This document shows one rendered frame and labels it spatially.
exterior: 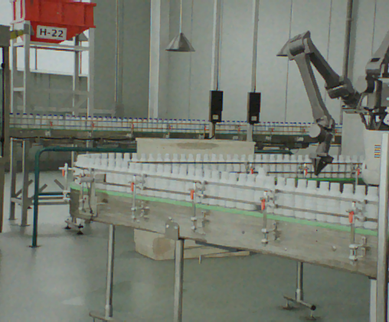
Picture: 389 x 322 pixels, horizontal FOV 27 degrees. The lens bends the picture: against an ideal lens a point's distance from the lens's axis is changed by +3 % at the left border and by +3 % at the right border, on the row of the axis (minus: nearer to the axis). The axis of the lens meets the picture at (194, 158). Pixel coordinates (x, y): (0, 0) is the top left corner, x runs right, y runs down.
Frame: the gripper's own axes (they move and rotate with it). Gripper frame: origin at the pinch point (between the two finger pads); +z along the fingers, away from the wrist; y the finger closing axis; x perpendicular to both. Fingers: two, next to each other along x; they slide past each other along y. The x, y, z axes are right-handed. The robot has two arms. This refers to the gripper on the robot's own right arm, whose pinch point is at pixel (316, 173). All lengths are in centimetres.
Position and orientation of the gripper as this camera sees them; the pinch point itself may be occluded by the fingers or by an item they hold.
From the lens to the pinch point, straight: 376.2
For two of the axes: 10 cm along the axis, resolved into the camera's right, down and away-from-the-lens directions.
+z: -2.7, 9.4, -1.9
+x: 6.6, 3.3, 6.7
